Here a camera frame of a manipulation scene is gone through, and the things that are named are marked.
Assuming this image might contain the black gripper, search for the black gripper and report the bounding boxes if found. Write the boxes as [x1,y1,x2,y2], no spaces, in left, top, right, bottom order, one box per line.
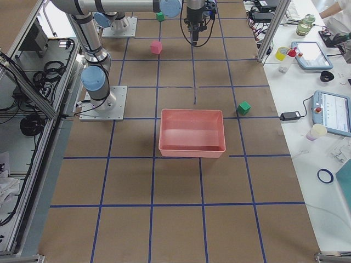
[185,0,207,45]

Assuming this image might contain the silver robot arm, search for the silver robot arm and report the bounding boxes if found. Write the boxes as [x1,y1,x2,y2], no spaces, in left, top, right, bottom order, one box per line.
[53,1,211,64]
[93,12,129,32]

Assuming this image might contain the green foam cube far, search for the green foam cube far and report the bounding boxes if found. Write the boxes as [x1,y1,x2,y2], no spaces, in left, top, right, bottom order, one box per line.
[156,12,165,22]

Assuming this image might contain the pink foam cube centre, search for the pink foam cube centre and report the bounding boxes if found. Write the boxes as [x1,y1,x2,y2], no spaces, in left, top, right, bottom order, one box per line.
[150,41,162,55]

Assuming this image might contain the yellow tape roll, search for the yellow tape roll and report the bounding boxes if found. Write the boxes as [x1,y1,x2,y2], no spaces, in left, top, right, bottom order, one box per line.
[275,47,289,61]

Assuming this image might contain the green foam cube near bin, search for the green foam cube near bin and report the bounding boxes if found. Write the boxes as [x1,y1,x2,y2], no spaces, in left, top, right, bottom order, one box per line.
[237,101,251,115]

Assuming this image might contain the red cap squeeze bottle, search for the red cap squeeze bottle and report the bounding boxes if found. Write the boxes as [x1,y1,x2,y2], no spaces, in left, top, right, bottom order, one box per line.
[278,47,297,73]

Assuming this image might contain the pink plastic bin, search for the pink plastic bin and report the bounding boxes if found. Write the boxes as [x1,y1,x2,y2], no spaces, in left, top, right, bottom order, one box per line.
[158,109,226,158]

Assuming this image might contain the green glass bottle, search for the green glass bottle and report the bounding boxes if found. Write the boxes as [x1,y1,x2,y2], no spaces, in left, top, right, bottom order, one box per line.
[296,14,315,36]

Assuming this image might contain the teach pendant far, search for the teach pendant far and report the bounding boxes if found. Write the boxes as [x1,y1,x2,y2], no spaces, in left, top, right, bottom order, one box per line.
[291,41,333,71]

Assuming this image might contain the teach pendant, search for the teach pendant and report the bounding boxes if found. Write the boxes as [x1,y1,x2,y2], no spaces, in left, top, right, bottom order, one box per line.
[291,41,333,71]
[312,90,350,137]

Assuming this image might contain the black power adapter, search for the black power adapter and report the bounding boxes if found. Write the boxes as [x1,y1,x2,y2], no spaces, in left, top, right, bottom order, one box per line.
[279,111,302,121]

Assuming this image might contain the black small bowl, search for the black small bowl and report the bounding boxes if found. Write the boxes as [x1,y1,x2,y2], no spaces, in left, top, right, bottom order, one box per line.
[320,71,335,83]

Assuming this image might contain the paper cup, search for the paper cup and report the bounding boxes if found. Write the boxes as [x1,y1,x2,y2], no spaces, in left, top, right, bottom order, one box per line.
[306,123,327,141]

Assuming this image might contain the teach pendant near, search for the teach pendant near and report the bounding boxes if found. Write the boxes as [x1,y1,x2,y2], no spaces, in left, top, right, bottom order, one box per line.
[312,90,350,137]

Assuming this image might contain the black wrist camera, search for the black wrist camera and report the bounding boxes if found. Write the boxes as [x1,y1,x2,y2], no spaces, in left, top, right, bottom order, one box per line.
[203,0,217,17]

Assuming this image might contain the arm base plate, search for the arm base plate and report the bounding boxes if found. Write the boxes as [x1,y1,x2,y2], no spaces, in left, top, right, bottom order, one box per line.
[101,16,138,38]
[79,85,127,121]

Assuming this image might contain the aluminium frame post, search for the aluminium frame post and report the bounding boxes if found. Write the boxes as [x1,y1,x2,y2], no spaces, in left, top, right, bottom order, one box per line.
[256,0,291,62]

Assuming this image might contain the blue tape ring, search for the blue tape ring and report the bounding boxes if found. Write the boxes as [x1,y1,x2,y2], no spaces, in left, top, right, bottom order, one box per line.
[317,168,335,184]

